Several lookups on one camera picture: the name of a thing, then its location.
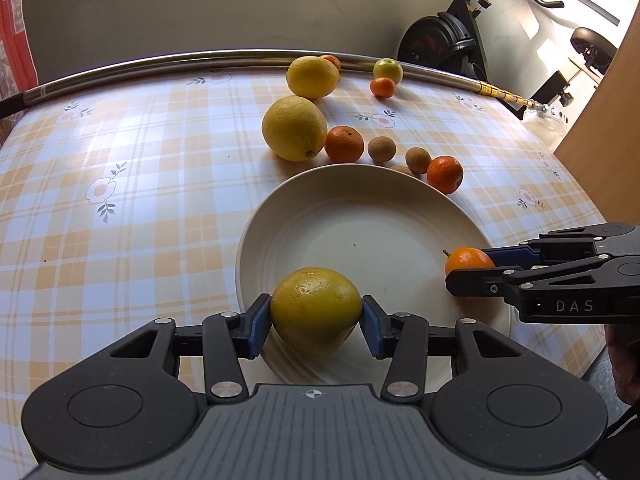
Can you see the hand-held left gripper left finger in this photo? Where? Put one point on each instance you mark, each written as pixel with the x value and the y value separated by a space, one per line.
pixel 260 325

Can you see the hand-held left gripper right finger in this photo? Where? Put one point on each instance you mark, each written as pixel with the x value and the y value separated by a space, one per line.
pixel 372 330

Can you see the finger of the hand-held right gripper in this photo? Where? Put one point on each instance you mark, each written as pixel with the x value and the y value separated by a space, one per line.
pixel 475 282
pixel 510 256

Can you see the orange tangerine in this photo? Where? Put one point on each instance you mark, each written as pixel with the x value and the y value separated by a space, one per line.
pixel 332 61
pixel 344 144
pixel 444 175
pixel 382 87
pixel 467 259

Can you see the dull yellow lemon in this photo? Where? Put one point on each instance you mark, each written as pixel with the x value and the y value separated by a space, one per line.
pixel 315 310

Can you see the cream round plate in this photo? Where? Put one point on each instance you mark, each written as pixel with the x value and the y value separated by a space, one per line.
pixel 360 230

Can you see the brown kiwi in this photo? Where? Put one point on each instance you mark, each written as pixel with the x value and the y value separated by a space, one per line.
pixel 401 169
pixel 418 160
pixel 382 150

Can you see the green apple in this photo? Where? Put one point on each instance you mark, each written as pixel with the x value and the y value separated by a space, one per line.
pixel 388 70

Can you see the person's right hand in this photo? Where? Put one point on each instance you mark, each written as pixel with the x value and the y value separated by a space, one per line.
pixel 625 360

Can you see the wooden panel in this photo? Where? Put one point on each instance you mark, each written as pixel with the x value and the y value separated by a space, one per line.
pixel 610 160

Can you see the plaid floral tablecloth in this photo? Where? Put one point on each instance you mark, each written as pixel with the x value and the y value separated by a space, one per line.
pixel 150 185

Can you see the black exercise bike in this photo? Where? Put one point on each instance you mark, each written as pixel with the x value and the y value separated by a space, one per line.
pixel 450 35

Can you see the long metal pole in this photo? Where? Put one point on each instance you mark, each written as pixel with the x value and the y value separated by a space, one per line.
pixel 150 62

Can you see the printed red curtain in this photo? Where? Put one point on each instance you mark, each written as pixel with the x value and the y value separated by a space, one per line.
pixel 15 25

